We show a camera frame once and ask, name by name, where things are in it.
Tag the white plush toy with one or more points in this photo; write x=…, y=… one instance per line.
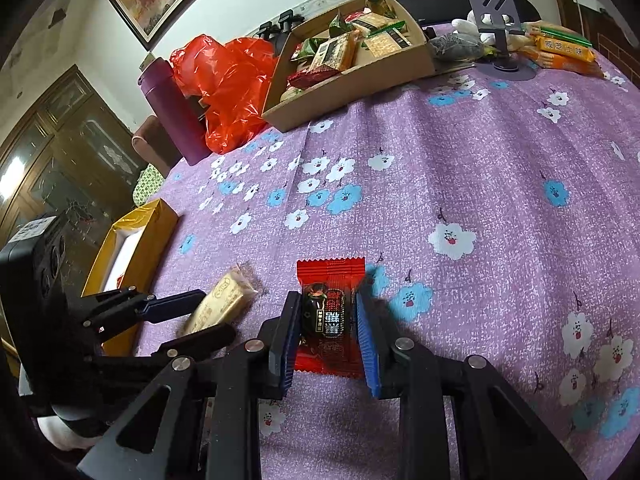
x=470, y=27

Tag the cardboard box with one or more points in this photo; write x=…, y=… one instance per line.
x=350, y=85

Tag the brown armchair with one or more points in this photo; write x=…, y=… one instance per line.
x=152, y=145

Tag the red snack packet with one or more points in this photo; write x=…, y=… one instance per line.
x=327, y=280

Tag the yellow-edged white tray box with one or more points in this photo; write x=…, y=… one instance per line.
x=150, y=230

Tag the wooden door frame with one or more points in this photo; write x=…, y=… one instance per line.
x=595, y=5

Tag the purple water bottle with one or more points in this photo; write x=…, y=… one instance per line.
x=175, y=115

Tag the black devices on sofa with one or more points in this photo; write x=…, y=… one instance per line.
x=277, y=25

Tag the green patterned cushion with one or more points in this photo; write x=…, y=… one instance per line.
x=147, y=185

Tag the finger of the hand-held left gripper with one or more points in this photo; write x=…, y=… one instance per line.
x=205, y=340
x=170, y=305

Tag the dark wooden cabinet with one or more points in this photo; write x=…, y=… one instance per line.
x=55, y=160

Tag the gold snack packet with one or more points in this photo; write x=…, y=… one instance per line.
x=222, y=302

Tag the grey plush pouch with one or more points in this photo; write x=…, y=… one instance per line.
x=455, y=46

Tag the black leather sofa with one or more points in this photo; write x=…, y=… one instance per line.
x=450, y=0

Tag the purple floral tablecloth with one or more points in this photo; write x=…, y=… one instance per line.
x=450, y=160

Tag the orange-red plastic bag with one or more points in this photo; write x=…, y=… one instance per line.
x=230, y=90

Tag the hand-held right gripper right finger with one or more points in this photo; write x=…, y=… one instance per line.
x=367, y=345

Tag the green-edged orange snack packet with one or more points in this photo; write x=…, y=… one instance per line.
x=555, y=30

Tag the grey phone stand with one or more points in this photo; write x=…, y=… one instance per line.
x=492, y=5

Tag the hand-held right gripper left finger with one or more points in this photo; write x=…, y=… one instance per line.
x=287, y=345

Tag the pile of assorted snack packets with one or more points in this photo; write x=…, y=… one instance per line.
x=345, y=45

